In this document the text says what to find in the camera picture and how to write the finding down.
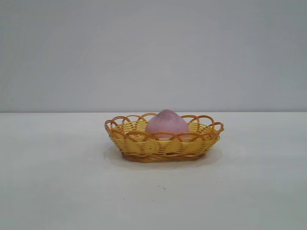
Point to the yellow woven plastic basket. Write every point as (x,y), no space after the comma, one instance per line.
(163,147)

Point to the pink toy peach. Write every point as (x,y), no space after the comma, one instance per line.
(166,125)

